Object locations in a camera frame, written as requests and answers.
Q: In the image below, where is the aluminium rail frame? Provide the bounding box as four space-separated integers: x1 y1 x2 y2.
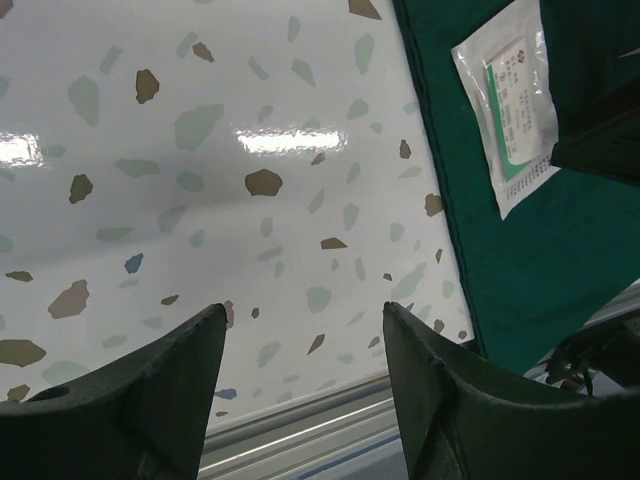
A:
197 287 640 480

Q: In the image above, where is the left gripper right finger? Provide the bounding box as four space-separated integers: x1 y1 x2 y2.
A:
383 302 639 479

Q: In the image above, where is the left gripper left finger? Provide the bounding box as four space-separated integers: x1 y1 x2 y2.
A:
1 304 227 479

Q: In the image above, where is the white suture packet printed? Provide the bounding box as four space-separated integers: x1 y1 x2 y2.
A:
451 0 559 218

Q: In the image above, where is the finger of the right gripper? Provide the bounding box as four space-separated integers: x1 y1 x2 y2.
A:
551 78 639 187

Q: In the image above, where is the green surgical drape cloth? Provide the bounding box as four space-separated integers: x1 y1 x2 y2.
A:
394 1 639 374

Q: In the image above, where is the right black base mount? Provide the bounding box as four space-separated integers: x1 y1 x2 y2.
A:
545 321 639 396

